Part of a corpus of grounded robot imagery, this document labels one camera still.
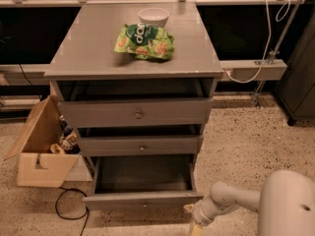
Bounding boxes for grey middle drawer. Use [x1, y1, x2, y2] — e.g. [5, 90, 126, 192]
[79, 135, 203, 156]

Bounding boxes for grey drawer cabinet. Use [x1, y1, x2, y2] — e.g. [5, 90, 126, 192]
[43, 1, 224, 182]

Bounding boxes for white bowl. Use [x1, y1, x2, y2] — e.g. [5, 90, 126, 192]
[139, 8, 169, 28]

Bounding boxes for grey top drawer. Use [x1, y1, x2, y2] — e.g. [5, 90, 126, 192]
[58, 98, 212, 128]

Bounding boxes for black floor cable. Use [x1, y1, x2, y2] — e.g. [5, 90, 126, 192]
[54, 187, 91, 236]

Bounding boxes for items inside cardboard box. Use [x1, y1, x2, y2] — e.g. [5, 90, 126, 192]
[50, 115, 81, 154]

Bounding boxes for grey bottom drawer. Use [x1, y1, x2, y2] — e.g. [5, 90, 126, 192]
[83, 154, 203, 210]

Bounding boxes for grey drawer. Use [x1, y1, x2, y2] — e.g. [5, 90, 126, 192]
[58, 98, 212, 128]
[83, 154, 203, 210]
[79, 135, 203, 156]

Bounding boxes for open cardboard box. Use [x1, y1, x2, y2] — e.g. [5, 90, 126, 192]
[5, 96, 85, 188]

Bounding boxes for green chip bag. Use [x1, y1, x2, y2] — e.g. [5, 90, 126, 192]
[114, 23, 174, 60]

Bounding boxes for metal stand pole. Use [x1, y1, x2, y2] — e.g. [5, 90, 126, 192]
[252, 0, 304, 109]

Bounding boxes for white hanging cable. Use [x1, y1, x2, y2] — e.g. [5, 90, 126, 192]
[223, 0, 291, 85]

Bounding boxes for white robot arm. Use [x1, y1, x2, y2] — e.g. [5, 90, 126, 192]
[184, 170, 315, 236]

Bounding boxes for grey wall rail shelf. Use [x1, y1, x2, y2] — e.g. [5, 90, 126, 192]
[220, 59, 287, 82]

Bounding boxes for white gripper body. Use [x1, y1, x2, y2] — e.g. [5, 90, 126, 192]
[192, 196, 239, 227]

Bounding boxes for grey side cabinet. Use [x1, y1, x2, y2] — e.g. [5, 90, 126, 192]
[275, 12, 315, 126]

